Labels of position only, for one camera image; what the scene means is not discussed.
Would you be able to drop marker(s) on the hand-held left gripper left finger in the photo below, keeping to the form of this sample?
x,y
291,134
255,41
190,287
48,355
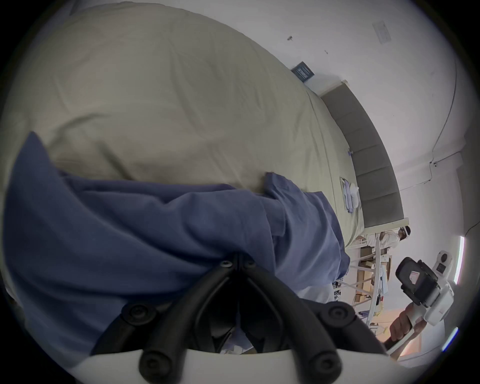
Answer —
x,y
176,322

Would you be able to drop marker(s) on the white and blue bag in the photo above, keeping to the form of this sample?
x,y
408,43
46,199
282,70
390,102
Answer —
x,y
350,195

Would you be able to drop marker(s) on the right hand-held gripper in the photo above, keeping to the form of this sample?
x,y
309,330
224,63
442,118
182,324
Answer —
x,y
431,292

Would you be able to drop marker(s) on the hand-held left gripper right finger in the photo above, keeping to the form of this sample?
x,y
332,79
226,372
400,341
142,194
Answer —
x,y
288,315

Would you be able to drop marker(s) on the bed with beige sheet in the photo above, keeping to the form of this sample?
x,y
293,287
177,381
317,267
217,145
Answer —
x,y
168,101

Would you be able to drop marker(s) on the blue wall sign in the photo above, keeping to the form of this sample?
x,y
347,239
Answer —
x,y
302,71

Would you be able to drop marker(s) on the person's right hand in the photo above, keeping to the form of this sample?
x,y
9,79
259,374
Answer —
x,y
400,324

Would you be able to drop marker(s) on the grey padded headboard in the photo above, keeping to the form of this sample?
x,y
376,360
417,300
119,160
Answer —
x,y
369,161

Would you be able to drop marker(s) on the dark blue shirt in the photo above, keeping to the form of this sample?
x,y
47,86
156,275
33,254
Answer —
x,y
123,232

